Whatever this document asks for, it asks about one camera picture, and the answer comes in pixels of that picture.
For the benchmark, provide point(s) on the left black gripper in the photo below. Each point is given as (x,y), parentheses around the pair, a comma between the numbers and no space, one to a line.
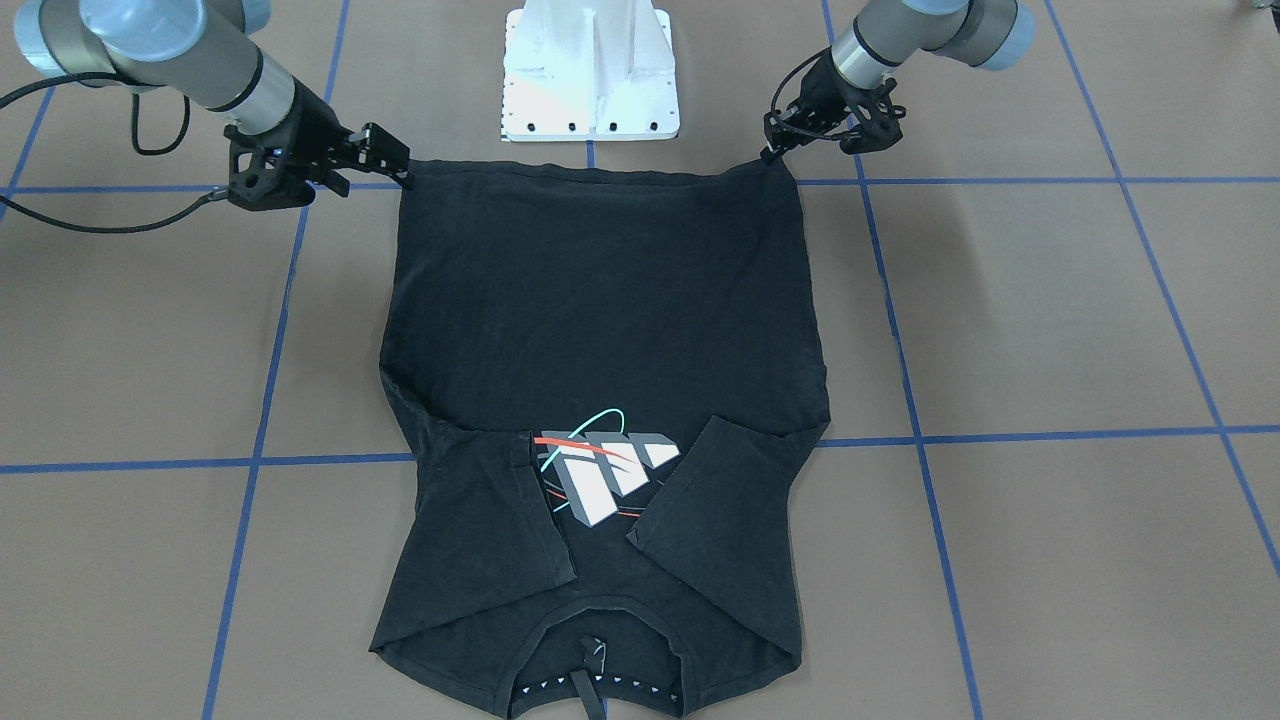
(822,96)

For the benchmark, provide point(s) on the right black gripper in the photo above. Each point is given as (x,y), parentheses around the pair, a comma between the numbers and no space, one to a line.
(313,122)

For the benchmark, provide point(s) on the black graphic t-shirt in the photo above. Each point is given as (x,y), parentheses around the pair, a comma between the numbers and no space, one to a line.
(609,382)

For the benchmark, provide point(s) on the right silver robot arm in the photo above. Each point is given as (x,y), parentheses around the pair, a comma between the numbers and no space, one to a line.
(202,49)

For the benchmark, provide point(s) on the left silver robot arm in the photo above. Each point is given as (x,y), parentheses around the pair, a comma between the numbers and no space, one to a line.
(987,35)

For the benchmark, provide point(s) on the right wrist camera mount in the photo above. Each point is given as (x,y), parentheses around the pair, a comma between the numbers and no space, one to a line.
(263,173)

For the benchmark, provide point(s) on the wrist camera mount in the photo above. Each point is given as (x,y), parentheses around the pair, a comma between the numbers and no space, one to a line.
(263,173)
(878,119)

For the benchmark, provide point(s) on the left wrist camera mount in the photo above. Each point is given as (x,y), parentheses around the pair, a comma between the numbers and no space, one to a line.
(878,119)

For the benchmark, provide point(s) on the white camera stand base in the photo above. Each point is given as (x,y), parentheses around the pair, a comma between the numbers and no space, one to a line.
(589,71)

